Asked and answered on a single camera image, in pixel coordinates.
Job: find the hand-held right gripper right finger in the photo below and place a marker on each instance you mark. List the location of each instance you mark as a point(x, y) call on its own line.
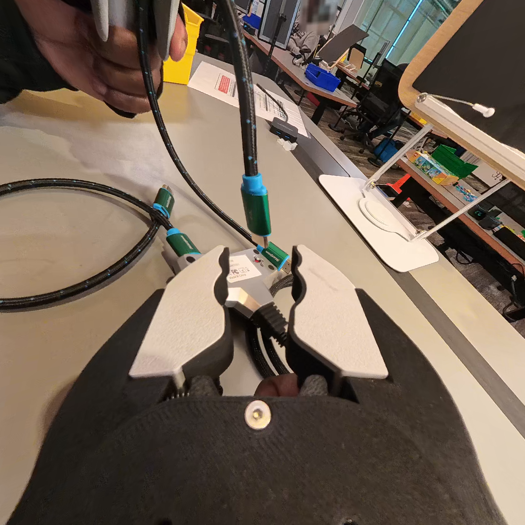
point(334, 328)

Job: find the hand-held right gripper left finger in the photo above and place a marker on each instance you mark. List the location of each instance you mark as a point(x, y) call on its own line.
point(184, 320)

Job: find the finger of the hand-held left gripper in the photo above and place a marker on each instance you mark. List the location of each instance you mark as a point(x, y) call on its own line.
point(102, 16)
point(168, 28)

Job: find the silver usb hub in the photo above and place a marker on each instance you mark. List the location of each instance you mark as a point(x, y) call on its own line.
point(242, 268)

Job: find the person's left forearm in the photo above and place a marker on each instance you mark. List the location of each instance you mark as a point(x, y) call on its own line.
point(24, 49)

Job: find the dark grey usb hub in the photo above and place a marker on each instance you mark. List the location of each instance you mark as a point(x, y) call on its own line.
point(284, 127)

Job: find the person's left hand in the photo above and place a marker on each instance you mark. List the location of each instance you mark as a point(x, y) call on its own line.
point(90, 69)

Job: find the yellow bin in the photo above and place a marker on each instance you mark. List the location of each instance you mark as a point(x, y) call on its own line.
point(180, 65)

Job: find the printed paper sheet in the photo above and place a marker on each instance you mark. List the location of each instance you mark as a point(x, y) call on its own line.
point(209, 80)

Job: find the computer monitor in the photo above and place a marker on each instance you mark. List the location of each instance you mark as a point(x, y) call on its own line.
point(279, 20)

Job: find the white stand with clear legs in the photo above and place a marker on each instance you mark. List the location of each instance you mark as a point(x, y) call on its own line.
point(381, 225)

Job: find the blue bin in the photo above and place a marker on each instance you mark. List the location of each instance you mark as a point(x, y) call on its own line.
point(324, 78)

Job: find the grey background desk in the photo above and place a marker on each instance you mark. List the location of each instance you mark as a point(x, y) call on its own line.
point(324, 95)

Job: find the tilted dark screen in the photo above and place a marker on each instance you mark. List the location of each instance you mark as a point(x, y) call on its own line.
point(342, 41)

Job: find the blue bag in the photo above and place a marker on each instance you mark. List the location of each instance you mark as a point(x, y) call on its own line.
point(387, 149)

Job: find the colourful toy box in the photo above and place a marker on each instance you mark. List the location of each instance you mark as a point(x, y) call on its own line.
point(430, 166)

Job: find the green bin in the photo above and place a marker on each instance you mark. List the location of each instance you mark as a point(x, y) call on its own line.
point(455, 160)

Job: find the black office chair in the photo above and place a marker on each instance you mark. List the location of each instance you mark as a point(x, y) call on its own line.
point(379, 102)

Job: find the white gooseneck light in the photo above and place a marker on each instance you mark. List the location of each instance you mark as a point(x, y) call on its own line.
point(484, 110)

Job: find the wood-edged black panel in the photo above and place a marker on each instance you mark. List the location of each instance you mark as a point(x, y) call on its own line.
point(480, 53)

